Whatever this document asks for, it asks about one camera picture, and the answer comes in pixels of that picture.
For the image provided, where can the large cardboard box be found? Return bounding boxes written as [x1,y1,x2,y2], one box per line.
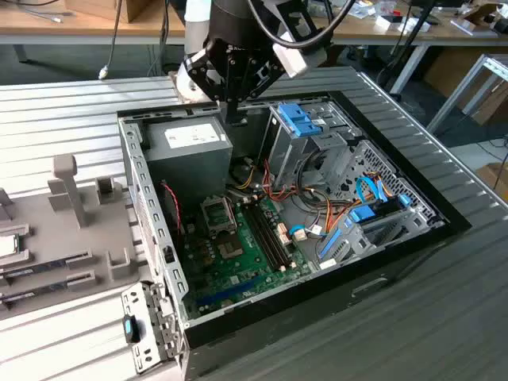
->
[422,47,508,126]

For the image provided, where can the CPU socket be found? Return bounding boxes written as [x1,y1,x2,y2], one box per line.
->
[214,233,245,259]

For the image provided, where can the black RAM slot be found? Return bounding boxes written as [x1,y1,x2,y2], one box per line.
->
[241,202,285,274]
[248,201,294,271]

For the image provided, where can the gray parts rack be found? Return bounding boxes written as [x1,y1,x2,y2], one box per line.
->
[0,154,156,322]

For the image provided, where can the black PC case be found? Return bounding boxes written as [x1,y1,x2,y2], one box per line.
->
[117,90,473,381]

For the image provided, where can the silver CPU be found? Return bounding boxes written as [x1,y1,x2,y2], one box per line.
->
[0,233,20,259]

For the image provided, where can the gray power supply unit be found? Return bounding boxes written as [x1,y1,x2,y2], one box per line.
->
[140,115,234,195]

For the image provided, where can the hard disk in blue carrier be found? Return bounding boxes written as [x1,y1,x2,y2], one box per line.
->
[348,193,412,223]

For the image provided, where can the green motherboard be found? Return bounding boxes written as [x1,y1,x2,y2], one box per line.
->
[180,196,314,318]

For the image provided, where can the black and blue latch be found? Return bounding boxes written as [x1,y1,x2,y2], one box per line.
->
[121,314,141,344]

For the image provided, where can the blue flat wire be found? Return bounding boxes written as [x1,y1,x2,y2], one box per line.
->
[356,176,392,203]

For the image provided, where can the RAM stick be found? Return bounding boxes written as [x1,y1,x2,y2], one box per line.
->
[0,257,71,281]
[0,282,71,306]

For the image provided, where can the black stand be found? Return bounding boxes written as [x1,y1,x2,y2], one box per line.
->
[375,0,437,96]

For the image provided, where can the blue expansion slot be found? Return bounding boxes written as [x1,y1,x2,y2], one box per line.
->
[196,275,264,307]

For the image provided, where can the blue plastic drive latch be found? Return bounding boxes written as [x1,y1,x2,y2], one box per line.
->
[278,102,321,138]

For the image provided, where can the red twisted wire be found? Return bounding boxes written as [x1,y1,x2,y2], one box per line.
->
[160,179,184,236]

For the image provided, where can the silver slot cover bracket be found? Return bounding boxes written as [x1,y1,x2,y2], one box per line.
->
[120,279,188,376]

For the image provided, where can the blue plastic rail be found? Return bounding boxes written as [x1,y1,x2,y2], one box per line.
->
[319,228,342,259]

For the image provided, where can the silver perforated drive cage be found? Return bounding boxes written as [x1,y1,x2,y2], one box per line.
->
[317,138,448,271]

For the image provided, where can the open cardboard box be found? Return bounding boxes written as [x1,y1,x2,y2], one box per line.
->
[456,2,503,29]

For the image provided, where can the wooden desk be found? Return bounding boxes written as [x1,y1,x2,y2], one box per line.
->
[329,0,508,94]
[0,0,187,45]

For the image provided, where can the small cardboard box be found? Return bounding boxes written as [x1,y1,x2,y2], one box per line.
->
[474,161,508,191]

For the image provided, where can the black case fan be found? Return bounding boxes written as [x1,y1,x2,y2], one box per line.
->
[158,180,186,239]

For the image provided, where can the small white box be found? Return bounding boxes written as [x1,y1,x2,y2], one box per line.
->
[375,14,402,32]

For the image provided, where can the gray cable with plug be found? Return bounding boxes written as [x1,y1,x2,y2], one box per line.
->
[98,0,123,80]

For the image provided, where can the aluminium profile frame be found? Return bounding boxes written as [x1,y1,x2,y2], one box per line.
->
[426,53,508,136]

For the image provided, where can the orange wire bundle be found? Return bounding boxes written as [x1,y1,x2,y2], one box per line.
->
[261,158,358,239]

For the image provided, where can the wrist camera with black bracket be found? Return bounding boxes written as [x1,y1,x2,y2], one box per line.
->
[272,0,330,79]

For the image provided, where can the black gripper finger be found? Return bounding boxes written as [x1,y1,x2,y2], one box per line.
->
[234,59,287,125]
[186,49,235,124]

